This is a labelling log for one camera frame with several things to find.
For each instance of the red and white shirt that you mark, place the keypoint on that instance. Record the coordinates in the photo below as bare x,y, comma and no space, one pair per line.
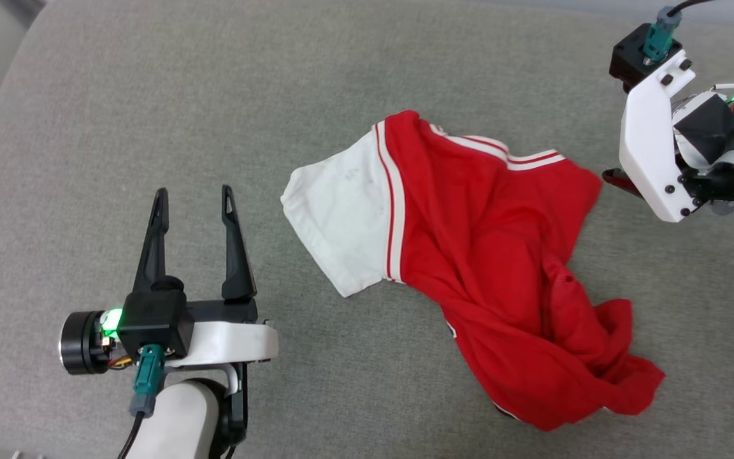
488,242

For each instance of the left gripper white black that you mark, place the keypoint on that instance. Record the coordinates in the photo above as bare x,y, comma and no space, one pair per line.
227,341

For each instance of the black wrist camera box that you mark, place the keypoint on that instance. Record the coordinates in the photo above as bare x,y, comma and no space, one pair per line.
628,54
153,319

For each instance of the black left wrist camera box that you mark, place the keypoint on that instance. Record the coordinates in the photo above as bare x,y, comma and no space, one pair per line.
153,319

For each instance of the teal camera connector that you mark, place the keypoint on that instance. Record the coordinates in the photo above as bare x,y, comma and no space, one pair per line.
148,376
660,35

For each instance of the teal left camera connector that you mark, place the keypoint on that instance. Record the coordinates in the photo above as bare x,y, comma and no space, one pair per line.
148,376

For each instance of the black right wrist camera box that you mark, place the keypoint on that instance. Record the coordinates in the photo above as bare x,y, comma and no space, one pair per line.
628,54

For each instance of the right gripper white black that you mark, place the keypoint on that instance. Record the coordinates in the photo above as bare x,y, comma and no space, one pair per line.
647,140

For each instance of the teal right camera connector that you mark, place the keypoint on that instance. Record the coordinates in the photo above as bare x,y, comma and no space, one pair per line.
660,35

